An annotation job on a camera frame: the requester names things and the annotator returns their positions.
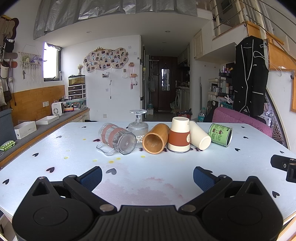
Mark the perforated metal panel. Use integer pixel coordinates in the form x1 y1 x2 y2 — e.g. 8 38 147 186
264 87 290 149

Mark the white air purifier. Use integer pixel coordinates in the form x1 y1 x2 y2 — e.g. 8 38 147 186
51 102 64 116

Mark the purple chair back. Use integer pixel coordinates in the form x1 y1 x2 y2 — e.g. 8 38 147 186
211 107 273 138

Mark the dark grey storage box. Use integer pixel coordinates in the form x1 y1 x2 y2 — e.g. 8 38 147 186
0 108 17 145

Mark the white cup with brown sleeve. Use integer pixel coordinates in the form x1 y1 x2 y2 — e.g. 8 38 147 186
167 117 191 153

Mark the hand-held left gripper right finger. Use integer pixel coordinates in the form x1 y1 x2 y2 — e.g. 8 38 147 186
178 166 267 215

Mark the green packet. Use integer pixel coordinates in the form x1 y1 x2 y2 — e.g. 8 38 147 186
0 140 16 152

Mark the silver foil curtain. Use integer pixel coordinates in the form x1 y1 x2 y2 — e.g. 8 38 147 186
33 0 198 40

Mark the tall white cardboard box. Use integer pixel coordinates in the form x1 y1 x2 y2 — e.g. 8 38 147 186
14 120 37 140

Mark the white macrame wall hanging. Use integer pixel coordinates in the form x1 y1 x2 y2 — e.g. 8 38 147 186
18 44 43 84

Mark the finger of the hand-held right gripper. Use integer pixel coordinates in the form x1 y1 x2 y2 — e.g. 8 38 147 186
270 154 296 183

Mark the wooden cup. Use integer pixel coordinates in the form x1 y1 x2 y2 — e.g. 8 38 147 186
142 123 171 155

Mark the black instrument bag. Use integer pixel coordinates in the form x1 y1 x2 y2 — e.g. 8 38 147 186
203 101 219 123

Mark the cloud-shaped photo board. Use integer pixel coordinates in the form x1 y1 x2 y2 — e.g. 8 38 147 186
83 46 129 74

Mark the green printed tin cup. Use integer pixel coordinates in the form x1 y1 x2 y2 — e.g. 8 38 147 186
208 123 233 148

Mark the dark wooden door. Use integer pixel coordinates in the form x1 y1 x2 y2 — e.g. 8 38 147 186
158 56 178 112

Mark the plain cream cup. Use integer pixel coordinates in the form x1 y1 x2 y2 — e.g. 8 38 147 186
189 120 212 151

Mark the glass mug with brown bands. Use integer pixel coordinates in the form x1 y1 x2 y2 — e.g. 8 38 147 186
96 123 137 156

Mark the window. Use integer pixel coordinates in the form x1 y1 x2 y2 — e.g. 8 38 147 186
43 42 62 82

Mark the flat white box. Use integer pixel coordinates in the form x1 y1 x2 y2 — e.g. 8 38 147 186
36 115 60 125

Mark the glass fish tank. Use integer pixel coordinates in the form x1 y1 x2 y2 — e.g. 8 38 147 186
68 75 86 86

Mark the small drawer unit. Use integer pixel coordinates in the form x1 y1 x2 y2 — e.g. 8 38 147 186
68 85 86 100

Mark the ribbed glass goblet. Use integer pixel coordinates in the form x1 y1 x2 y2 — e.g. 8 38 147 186
128 110 149 143

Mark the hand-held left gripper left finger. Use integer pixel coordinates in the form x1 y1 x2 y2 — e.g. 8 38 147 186
31 166 117 216

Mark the staircase railing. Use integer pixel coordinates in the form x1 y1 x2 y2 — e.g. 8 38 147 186
211 0 296 54

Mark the black jacket with white trim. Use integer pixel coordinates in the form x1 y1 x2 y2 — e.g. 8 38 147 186
232 35 270 118

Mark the black metal shelf rack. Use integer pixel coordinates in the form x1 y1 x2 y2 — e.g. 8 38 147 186
218 72 235 105

